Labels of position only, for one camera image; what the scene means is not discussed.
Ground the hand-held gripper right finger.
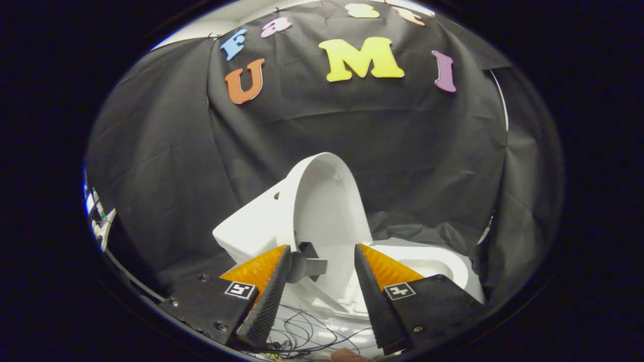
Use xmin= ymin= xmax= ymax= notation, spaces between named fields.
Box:
xmin=354 ymin=243 xmax=485 ymax=355

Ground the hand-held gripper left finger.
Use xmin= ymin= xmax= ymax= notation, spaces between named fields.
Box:
xmin=160 ymin=245 xmax=293 ymax=350

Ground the white toilet tank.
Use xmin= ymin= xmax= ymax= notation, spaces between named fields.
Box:
xmin=212 ymin=175 xmax=302 ymax=268

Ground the white toilet bowl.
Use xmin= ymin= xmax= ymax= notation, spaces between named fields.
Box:
xmin=455 ymin=251 xmax=486 ymax=305

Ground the black backdrop cloth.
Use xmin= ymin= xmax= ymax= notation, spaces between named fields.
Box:
xmin=86 ymin=0 xmax=564 ymax=312

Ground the dark grey hinge bracket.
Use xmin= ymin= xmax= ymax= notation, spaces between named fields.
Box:
xmin=288 ymin=242 xmax=329 ymax=283

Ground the thin black cable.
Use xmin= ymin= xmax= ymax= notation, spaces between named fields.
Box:
xmin=241 ymin=304 xmax=374 ymax=360

